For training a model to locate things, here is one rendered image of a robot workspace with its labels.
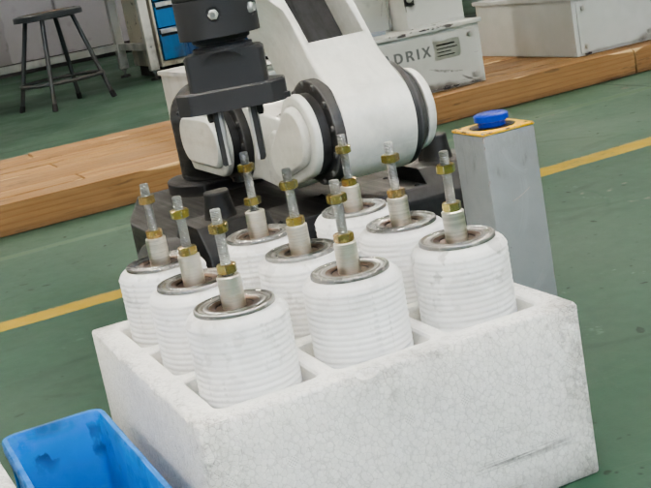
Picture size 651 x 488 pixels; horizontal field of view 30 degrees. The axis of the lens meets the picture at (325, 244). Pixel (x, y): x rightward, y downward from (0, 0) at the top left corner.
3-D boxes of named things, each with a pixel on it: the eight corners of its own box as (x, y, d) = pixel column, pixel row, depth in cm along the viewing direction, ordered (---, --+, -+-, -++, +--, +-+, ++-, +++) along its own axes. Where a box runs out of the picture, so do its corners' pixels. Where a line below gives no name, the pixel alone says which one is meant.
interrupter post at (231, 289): (233, 304, 112) (227, 270, 111) (253, 305, 111) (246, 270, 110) (216, 313, 110) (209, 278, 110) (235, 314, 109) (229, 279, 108)
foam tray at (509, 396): (124, 473, 142) (90, 329, 138) (415, 376, 156) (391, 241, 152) (238, 616, 107) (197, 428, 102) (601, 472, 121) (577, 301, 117)
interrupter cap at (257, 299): (232, 293, 116) (231, 287, 116) (293, 296, 111) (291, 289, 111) (176, 320, 110) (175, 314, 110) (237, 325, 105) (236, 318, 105)
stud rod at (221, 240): (228, 291, 109) (211, 211, 108) (224, 289, 110) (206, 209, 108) (237, 288, 110) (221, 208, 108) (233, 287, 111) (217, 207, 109)
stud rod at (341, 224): (342, 259, 114) (327, 182, 112) (342, 257, 115) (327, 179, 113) (352, 258, 114) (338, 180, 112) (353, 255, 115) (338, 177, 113)
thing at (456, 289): (418, 420, 124) (388, 251, 119) (477, 385, 130) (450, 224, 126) (491, 437, 117) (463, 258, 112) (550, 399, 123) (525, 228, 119)
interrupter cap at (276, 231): (282, 244, 132) (281, 238, 131) (217, 251, 134) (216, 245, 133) (300, 226, 139) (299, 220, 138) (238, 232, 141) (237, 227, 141)
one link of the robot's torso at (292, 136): (185, 102, 197) (294, 81, 153) (295, 76, 205) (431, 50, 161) (206, 195, 200) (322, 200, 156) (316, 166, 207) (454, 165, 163)
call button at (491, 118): (469, 132, 142) (466, 115, 142) (498, 124, 144) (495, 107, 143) (486, 135, 139) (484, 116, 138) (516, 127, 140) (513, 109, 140)
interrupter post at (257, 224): (266, 240, 135) (261, 211, 134) (246, 242, 135) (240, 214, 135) (272, 234, 137) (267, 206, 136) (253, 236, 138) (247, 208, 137)
